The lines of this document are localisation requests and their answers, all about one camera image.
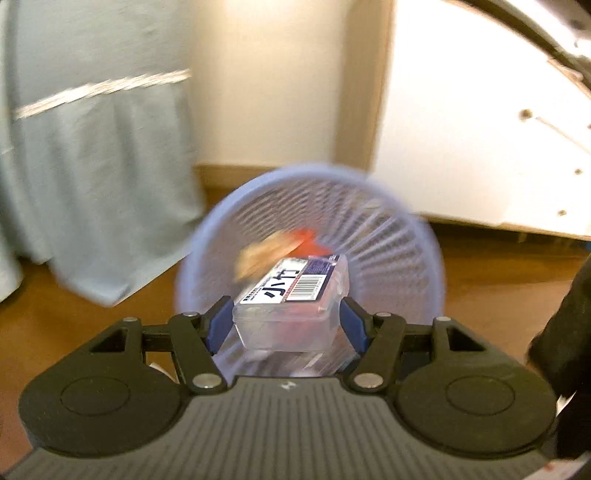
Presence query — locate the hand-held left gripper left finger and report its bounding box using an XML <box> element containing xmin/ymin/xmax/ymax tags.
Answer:
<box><xmin>87</xmin><ymin>296</ymin><xmax>235</xmax><ymax>394</ymax></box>

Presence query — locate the clear plastic box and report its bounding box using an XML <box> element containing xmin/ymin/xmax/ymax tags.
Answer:
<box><xmin>232</xmin><ymin>253</ymin><xmax>350</xmax><ymax>354</ymax></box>

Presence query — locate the tan blurry object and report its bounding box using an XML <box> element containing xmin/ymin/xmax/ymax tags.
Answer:
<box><xmin>235</xmin><ymin>230</ymin><xmax>298</xmax><ymax>283</ymax></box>

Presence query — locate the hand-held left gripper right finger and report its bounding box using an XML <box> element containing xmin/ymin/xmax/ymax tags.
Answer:
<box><xmin>341</xmin><ymin>297</ymin><xmax>484</xmax><ymax>394</ymax></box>

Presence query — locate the orange plastic bag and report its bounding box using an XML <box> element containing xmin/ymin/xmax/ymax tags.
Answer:
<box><xmin>290</xmin><ymin>227</ymin><xmax>334</xmax><ymax>257</ymax></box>

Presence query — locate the white cabinet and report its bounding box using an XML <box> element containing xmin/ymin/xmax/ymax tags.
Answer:
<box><xmin>371</xmin><ymin>0</ymin><xmax>591</xmax><ymax>241</ymax></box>

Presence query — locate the grey hanging curtain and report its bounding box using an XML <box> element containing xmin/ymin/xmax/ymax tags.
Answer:
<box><xmin>0</xmin><ymin>0</ymin><xmax>209</xmax><ymax>308</ymax></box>

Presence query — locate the lavender plastic mesh basket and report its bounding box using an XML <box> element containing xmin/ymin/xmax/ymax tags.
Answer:
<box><xmin>174</xmin><ymin>161</ymin><xmax>447</xmax><ymax>376</ymax></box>

